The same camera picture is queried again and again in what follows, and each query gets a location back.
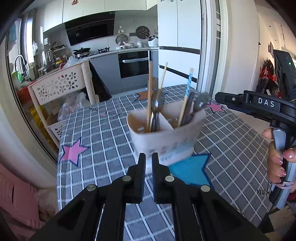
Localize red and black floor clutter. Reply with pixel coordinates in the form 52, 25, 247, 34
255, 59, 278, 93

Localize white plastic bag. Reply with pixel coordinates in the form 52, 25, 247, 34
62, 56, 82, 70

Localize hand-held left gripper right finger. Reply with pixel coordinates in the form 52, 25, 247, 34
151, 152, 271, 241

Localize beige flower-cutout basket cart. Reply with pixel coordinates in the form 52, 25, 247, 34
27, 60, 100, 149

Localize yellow oil bottle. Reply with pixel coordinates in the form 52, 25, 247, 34
30, 105, 48, 139

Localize dark metal spoon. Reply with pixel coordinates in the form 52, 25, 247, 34
151, 89, 165, 133

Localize black wok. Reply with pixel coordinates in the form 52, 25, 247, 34
73, 47, 91, 58

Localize black bag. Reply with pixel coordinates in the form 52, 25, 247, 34
89, 61, 112, 102

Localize clear plastic bag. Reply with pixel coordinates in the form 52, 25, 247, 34
58, 92, 91, 121

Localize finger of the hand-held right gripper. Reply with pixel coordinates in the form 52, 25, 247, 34
215, 91, 245, 109

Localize white upper kitchen cabinets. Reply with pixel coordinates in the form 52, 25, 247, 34
43, 0, 158, 33

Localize black built-in oven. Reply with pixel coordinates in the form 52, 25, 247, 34
117, 50, 151, 79

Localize person's right hand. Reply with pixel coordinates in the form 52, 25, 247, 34
262, 128, 296, 184

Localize black range hood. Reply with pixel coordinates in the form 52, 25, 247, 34
64, 11, 115, 46

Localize pink folding stool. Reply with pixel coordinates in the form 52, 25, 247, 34
0, 162, 47, 230

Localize beige plastic utensil holder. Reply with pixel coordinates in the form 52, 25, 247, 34
127, 105, 206, 167

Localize chrome kitchen faucet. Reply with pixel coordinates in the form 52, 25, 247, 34
14, 55, 29, 79

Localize white refrigerator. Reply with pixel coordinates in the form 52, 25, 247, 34
157, 0, 201, 91

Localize blue patterned wooden chopstick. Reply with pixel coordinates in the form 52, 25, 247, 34
178, 68, 194, 127

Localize grey checkered star tablecloth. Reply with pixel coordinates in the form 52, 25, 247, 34
57, 84, 275, 241

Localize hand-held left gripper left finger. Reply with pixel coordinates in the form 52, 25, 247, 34
29, 152, 147, 241

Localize plain wooden chopstick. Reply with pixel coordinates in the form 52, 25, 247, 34
159, 62, 168, 91
146, 61, 154, 133

